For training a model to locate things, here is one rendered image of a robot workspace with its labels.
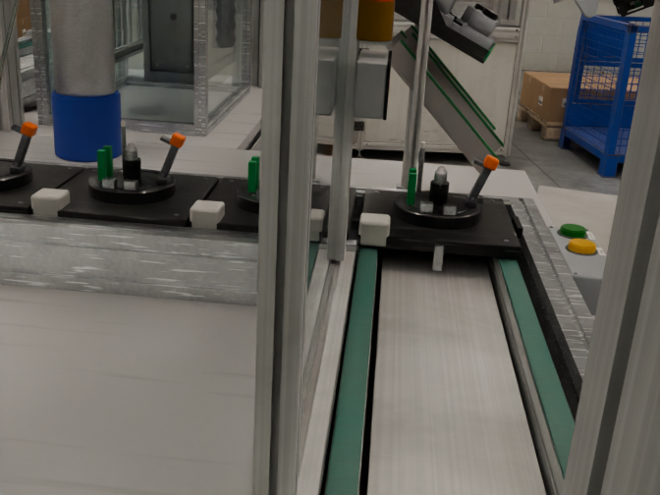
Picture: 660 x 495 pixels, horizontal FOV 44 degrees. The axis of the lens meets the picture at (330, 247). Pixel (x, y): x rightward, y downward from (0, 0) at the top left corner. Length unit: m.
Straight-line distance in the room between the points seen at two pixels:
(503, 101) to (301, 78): 5.08
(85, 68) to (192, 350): 0.99
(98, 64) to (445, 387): 1.26
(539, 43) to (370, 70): 9.28
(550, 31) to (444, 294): 9.20
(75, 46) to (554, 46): 8.75
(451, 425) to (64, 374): 0.48
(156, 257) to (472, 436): 0.58
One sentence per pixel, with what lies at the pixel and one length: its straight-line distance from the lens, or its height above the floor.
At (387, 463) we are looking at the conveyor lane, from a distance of 0.80.
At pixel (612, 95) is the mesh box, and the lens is 5.65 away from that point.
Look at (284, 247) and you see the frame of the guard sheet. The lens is 0.52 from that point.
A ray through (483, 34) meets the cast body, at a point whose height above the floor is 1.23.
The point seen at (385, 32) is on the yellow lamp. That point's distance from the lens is 1.05.
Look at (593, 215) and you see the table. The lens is 1.81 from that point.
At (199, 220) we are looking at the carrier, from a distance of 1.24.
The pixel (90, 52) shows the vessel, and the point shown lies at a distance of 1.94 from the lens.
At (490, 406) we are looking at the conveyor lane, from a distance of 0.91.
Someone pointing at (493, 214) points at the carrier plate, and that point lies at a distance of 1.36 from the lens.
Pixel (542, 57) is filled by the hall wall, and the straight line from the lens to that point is 10.31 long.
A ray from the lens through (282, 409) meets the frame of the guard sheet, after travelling 0.57.
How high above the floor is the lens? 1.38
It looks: 21 degrees down
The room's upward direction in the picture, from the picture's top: 3 degrees clockwise
